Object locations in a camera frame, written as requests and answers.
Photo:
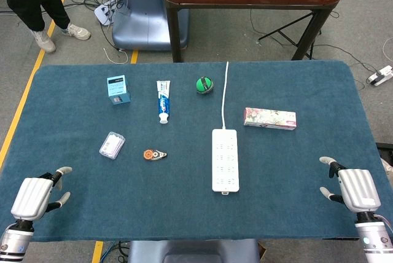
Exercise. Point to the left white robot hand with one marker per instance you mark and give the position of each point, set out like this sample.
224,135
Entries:
32,195

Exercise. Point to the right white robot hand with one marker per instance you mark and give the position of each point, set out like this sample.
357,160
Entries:
357,189

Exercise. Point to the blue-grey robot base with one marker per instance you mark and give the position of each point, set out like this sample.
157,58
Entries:
144,23

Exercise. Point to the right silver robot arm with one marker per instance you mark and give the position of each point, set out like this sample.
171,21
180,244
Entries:
373,238

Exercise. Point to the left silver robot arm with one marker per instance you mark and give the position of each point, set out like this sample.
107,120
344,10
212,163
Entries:
13,241

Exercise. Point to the white floor power strip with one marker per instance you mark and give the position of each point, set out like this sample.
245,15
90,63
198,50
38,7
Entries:
380,76

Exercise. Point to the white floor strip with plugs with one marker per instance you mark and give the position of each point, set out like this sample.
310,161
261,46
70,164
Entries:
102,14

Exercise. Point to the clear plastic floss box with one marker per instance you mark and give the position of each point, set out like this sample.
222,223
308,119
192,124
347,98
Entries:
112,145

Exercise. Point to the floral toothpaste carton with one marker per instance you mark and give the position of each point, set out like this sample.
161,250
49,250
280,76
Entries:
270,118

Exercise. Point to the orange correction tape dispenser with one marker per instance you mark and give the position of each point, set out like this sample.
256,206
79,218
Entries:
150,154

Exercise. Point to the light blue small carton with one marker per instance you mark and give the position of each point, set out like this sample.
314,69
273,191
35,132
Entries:
118,89

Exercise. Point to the blue tablecloth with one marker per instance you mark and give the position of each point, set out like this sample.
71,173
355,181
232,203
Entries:
184,214

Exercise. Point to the blue white toothpaste tube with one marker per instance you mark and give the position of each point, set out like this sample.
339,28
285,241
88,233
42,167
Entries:
163,100

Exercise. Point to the blue-grey robot torso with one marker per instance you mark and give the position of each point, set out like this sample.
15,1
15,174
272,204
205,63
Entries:
193,250

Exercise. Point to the green ball with black band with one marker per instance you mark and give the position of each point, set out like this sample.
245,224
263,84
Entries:
204,85

